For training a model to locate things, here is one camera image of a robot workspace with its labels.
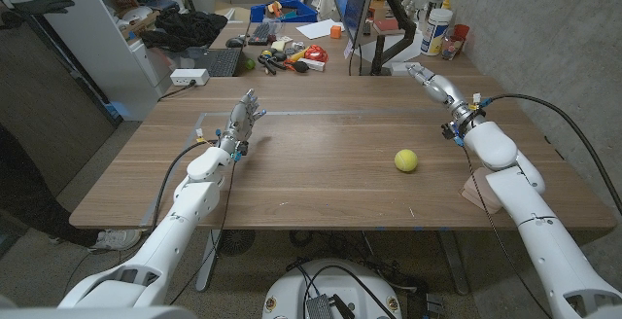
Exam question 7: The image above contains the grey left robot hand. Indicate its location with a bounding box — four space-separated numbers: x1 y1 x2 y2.
218 89 267 158

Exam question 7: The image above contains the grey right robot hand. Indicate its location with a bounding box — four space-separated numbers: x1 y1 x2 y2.
405 61 487 135

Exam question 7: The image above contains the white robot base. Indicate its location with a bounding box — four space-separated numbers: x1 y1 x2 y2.
261 259 403 319

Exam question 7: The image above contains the flat white box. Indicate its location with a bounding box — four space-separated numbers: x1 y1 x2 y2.
390 60 424 77

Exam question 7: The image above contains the yellow tennis ball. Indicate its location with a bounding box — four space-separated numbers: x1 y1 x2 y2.
394 149 419 173

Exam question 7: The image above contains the white canister blue label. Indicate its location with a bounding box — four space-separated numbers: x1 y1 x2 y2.
420 8 454 57

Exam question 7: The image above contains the black keyboard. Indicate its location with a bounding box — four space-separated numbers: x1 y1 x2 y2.
247 20 273 47
187 46 244 78

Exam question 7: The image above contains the white power strip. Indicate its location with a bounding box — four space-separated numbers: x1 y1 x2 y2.
169 68 211 87

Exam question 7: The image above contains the red plastic bag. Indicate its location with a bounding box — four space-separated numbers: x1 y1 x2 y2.
304 44 329 63

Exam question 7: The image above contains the black cloth heap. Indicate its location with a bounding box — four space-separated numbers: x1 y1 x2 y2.
139 10 228 52

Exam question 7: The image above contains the white paper sheet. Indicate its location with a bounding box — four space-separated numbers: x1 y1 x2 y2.
295 18 344 41

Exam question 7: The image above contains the blue plastic bin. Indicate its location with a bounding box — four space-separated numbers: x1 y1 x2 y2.
249 0 319 23

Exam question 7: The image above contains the black round fan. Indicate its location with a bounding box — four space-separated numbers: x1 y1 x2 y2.
217 230 257 257

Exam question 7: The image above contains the computer monitor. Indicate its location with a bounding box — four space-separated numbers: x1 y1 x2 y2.
334 0 379 49

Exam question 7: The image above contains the grey table leg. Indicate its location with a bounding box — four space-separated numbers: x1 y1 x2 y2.
436 230 470 296
194 230 223 293

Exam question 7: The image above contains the white shelf unit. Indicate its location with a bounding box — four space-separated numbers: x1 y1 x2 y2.
9 0 186 122

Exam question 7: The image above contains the white sneaker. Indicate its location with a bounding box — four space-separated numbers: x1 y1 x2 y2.
88 230 142 252

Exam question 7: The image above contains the person's dark trouser leg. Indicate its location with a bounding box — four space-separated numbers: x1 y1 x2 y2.
0 128 98 248

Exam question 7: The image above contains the white robot torso edge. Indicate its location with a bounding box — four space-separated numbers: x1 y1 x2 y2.
0 293 198 319

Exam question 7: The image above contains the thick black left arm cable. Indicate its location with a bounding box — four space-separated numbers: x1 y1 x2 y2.
150 139 218 232

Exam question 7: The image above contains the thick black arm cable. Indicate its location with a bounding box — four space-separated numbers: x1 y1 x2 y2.
485 92 622 216
150 139 218 232

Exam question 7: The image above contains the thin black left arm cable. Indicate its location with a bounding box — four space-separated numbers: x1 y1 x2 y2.
169 160 239 305

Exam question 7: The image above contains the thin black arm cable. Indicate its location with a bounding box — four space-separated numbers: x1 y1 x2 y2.
169 160 239 305
461 146 553 319

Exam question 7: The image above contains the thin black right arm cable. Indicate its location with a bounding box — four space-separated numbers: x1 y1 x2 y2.
461 146 553 319

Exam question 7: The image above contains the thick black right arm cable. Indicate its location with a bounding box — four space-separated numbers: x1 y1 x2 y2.
485 92 622 216

